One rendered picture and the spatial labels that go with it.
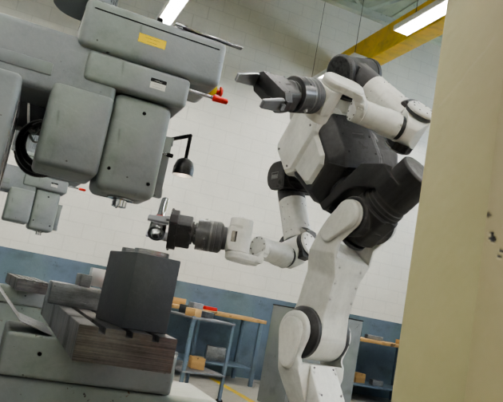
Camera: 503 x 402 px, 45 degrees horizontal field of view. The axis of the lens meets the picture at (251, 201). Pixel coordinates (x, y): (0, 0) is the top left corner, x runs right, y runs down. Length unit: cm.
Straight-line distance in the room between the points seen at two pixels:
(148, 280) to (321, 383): 54
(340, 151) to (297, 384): 64
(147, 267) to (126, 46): 79
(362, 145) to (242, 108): 766
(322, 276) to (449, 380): 140
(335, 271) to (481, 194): 136
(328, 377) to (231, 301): 737
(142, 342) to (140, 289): 14
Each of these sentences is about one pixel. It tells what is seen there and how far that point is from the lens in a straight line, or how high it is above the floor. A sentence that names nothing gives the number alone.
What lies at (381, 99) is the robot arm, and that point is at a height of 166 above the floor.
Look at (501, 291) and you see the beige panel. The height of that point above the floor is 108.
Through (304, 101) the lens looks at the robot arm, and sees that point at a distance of 146.
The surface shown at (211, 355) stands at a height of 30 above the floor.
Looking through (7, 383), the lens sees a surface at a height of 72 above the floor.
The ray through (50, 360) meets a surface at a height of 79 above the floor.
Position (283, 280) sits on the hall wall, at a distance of 939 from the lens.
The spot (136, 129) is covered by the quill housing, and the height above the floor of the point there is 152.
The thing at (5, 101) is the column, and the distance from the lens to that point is 184.
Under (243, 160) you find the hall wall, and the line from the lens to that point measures 926.
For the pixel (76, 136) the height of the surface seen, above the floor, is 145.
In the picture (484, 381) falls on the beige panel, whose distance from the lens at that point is 33.
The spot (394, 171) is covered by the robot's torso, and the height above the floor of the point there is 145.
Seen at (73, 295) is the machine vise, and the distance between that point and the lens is 206.
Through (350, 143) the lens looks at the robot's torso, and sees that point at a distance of 177.
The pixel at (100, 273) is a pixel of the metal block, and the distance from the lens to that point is 212.
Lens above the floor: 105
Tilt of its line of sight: 10 degrees up
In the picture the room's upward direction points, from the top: 11 degrees clockwise
